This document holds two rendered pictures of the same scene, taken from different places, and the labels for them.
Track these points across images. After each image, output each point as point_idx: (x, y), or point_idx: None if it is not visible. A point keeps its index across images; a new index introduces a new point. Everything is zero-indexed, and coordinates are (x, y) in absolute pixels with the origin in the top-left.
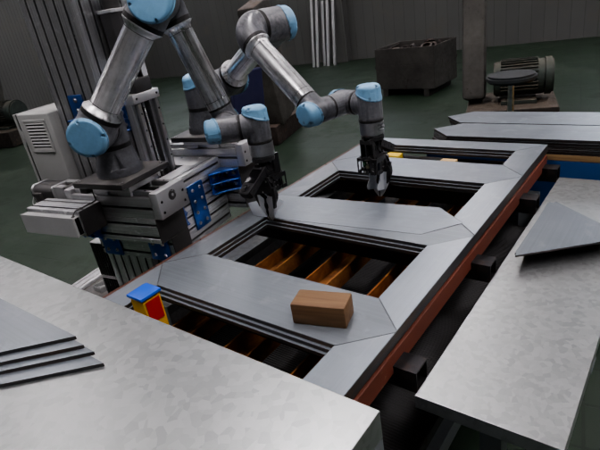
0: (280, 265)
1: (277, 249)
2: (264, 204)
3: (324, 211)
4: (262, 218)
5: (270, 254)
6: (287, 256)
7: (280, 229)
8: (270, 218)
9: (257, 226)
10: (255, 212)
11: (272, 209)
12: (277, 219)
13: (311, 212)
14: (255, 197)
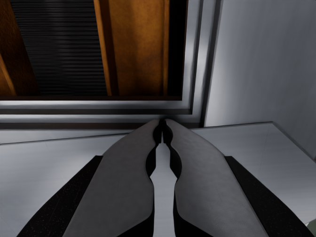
0: (94, 8)
1: (167, 80)
2: (181, 168)
3: (19, 215)
4: (206, 116)
5: (167, 48)
6: (161, 92)
7: (108, 97)
8: (161, 120)
9: (198, 55)
10: (278, 152)
11: (112, 150)
12: (132, 129)
13: (47, 198)
14: (282, 211)
